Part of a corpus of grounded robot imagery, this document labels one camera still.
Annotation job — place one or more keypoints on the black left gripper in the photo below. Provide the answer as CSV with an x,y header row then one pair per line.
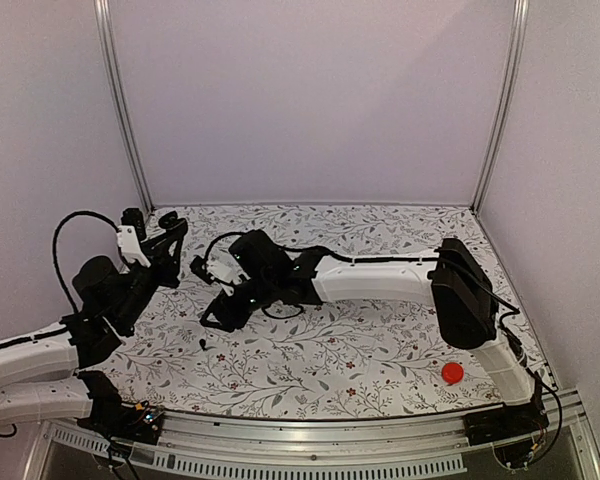
x,y
167,268

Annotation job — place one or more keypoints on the aluminium back right post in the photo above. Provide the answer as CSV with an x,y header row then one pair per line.
x,y
511,70

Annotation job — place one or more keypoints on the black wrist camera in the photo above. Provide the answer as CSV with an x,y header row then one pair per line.
x,y
134,217
198,267

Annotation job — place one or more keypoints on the white left camera bracket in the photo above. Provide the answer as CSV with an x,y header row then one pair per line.
x,y
130,248

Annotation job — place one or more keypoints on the white camera bracket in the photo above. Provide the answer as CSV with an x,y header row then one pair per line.
x,y
130,248
224,273

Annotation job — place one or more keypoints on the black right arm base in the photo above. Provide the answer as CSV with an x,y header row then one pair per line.
x,y
505,422

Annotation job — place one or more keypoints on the floral patterned table mat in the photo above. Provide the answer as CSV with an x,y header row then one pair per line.
x,y
353,359

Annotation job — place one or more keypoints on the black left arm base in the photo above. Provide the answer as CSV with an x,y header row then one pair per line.
x,y
111,417

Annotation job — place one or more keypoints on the aluminium post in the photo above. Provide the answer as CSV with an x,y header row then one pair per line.
x,y
511,70
112,68

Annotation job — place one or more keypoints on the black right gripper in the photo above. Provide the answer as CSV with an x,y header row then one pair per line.
x,y
230,318

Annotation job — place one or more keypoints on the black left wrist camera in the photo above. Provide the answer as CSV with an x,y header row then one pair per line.
x,y
134,217

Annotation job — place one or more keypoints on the aluminium front rail frame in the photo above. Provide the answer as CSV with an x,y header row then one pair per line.
x,y
195,446

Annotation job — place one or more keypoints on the aluminium back left post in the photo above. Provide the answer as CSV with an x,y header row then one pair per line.
x,y
112,68

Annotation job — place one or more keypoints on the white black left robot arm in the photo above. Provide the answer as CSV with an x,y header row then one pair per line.
x,y
52,373

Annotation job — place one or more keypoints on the red round bottle cap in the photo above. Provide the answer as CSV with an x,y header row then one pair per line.
x,y
452,373

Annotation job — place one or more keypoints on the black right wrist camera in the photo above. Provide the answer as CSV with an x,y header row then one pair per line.
x,y
198,267

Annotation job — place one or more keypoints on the white right camera bracket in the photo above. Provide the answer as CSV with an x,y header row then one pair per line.
x,y
224,273

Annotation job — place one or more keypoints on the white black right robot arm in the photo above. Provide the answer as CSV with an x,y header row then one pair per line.
x,y
447,278

